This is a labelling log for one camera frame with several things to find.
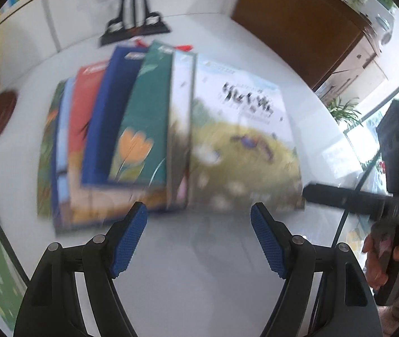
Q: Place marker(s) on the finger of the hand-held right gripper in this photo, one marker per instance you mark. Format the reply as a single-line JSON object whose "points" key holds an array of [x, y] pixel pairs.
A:
{"points": [[339, 198]]}

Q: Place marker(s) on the person's right hand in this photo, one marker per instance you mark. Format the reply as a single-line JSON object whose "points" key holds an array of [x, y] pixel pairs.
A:
{"points": [[373, 263]]}

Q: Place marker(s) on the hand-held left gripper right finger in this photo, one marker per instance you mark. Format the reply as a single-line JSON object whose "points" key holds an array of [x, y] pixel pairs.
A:
{"points": [[267, 238]]}

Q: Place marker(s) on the teal tulip cover book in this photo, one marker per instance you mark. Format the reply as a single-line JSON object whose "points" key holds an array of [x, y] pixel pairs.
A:
{"points": [[143, 112]]}

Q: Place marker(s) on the green leafy plant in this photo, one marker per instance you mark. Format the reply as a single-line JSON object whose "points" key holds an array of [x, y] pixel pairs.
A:
{"points": [[343, 110]]}

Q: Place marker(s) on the brown wooden cabinet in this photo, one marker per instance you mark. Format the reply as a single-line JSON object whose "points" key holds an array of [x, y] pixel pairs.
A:
{"points": [[290, 17]]}

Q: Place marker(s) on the yellow meadow cover book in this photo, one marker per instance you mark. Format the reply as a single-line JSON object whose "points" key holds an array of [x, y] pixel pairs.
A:
{"points": [[241, 147]]}

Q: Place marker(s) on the white bookshelf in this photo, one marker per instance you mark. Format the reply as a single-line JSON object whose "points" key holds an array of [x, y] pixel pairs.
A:
{"points": [[80, 17]]}

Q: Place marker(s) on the red tassel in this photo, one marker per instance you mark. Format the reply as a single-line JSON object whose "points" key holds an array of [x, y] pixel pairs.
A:
{"points": [[141, 43]]}

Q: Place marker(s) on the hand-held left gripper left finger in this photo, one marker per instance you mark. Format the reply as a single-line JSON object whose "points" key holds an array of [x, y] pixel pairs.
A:
{"points": [[129, 242]]}

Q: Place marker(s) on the dark blue cover book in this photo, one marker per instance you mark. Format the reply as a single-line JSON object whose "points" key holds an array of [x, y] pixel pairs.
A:
{"points": [[103, 123]]}

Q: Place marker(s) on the spread of picture books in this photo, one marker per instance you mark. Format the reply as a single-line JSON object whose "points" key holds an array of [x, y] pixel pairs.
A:
{"points": [[150, 130]]}

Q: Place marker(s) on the red poet cover book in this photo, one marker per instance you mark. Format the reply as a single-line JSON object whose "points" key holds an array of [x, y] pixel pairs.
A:
{"points": [[80, 119]]}

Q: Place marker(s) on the green floral cover book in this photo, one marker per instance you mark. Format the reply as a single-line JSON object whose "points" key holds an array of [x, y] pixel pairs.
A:
{"points": [[46, 154]]}

